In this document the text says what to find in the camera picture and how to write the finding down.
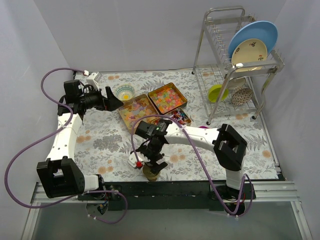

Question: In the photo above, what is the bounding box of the gold round tin lid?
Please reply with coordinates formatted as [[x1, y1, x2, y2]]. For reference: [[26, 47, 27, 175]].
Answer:
[[142, 165, 160, 182]]

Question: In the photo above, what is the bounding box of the tin of jelly candies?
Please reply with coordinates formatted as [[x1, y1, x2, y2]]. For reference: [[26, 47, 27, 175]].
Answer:
[[118, 94, 158, 132]]

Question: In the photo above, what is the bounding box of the tin of lollipops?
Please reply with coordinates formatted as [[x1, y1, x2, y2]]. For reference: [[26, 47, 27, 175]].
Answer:
[[164, 107, 192, 126]]

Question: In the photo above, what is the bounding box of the tin of star candies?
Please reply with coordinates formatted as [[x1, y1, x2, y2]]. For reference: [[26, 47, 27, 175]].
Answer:
[[147, 82, 188, 115]]

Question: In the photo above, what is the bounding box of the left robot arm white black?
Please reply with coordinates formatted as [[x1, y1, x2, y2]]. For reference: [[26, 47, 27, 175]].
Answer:
[[36, 80, 123, 200]]

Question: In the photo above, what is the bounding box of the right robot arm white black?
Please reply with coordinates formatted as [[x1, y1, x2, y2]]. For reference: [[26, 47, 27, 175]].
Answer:
[[129, 119, 248, 199]]

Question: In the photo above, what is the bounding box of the patterned ceramic bowl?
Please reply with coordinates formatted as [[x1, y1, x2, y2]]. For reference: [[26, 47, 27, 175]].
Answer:
[[115, 84, 136, 102]]

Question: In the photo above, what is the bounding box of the floral tablecloth mat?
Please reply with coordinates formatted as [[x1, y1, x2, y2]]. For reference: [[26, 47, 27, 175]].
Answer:
[[74, 70, 278, 182]]

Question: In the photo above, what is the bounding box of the lime green bowl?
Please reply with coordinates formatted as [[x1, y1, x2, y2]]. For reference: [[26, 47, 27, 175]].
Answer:
[[207, 84, 229, 103]]

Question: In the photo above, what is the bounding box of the metal dish rack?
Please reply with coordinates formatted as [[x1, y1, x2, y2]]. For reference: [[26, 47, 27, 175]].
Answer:
[[192, 5, 284, 125]]

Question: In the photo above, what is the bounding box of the patterned dark bowl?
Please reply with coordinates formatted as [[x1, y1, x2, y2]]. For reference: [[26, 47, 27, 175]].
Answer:
[[231, 86, 253, 106]]

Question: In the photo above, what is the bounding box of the white bowl in rack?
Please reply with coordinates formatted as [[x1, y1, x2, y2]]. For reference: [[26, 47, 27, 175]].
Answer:
[[226, 77, 246, 90]]

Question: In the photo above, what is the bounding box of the cream plate with flowers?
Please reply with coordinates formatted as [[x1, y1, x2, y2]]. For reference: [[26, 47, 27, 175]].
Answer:
[[231, 38, 268, 65]]

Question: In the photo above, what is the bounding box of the blue plate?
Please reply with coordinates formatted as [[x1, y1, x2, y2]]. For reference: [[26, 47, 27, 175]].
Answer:
[[227, 20, 278, 57]]

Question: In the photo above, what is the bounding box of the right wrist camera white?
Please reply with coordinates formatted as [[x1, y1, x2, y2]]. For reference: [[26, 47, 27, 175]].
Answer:
[[128, 152, 146, 169]]

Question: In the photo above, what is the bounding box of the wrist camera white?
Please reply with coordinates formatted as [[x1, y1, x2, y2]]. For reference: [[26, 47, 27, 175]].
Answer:
[[83, 70, 102, 91], [128, 152, 146, 169]]

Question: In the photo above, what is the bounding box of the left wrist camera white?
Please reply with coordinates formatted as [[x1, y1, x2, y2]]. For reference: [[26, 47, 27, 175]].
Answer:
[[83, 70, 102, 91]]

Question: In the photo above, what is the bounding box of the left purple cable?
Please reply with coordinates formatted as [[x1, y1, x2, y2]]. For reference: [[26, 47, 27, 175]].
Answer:
[[4, 67, 129, 225]]

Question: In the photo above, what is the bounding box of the purple cable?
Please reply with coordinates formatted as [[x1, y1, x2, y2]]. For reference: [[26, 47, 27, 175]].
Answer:
[[4, 67, 129, 225], [130, 114, 255, 219]]

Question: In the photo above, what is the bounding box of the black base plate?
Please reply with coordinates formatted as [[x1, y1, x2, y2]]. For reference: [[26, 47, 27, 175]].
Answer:
[[77, 180, 252, 211]]

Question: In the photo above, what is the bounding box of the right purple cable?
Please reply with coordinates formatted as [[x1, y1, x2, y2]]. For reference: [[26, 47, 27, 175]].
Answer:
[[130, 114, 255, 219]]

